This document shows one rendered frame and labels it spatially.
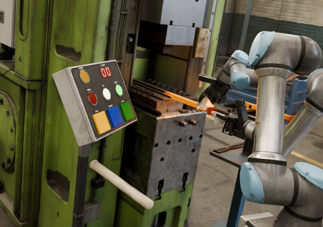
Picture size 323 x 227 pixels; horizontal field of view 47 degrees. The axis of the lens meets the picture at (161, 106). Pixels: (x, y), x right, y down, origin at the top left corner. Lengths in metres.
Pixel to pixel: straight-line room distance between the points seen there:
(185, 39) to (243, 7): 9.43
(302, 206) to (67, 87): 0.86
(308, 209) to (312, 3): 9.17
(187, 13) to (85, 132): 0.86
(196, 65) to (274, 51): 1.10
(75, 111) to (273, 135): 0.68
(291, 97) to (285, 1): 5.38
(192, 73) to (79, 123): 1.04
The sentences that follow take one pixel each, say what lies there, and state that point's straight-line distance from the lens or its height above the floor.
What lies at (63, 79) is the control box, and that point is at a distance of 1.37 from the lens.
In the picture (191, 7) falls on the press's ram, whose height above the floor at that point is 1.46.
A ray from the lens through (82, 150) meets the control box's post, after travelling 1.59.
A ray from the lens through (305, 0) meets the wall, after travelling 10.31.
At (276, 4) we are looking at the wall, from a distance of 10.72.
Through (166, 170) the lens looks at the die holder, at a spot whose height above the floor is 0.60.
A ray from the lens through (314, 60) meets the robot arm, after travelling 1.27.
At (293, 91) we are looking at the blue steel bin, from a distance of 5.53.
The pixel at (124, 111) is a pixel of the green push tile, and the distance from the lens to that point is 1.55.
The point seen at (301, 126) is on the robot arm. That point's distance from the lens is 1.47.
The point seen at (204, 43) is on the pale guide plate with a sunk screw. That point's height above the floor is 1.27.
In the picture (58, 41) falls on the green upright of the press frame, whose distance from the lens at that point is 2.10.
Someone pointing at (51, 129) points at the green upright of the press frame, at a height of 0.68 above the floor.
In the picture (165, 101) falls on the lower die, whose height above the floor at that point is 0.98.
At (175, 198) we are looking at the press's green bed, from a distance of 2.21.
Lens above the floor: 1.46
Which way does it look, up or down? 15 degrees down
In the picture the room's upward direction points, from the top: 8 degrees clockwise
